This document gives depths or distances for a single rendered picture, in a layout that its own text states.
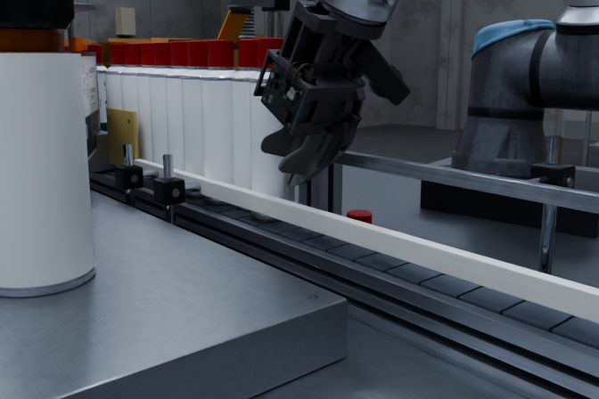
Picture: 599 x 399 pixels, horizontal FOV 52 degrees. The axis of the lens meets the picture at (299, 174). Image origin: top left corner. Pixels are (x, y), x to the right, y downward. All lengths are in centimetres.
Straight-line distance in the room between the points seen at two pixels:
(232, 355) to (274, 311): 5
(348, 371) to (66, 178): 27
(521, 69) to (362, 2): 45
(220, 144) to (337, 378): 38
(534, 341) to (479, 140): 56
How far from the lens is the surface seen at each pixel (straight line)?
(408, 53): 984
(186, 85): 81
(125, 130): 97
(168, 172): 75
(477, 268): 49
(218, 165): 77
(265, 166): 69
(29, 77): 50
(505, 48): 98
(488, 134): 97
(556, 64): 94
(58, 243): 52
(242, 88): 73
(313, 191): 86
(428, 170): 59
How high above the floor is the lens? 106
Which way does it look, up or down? 11 degrees down
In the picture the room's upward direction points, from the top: straight up
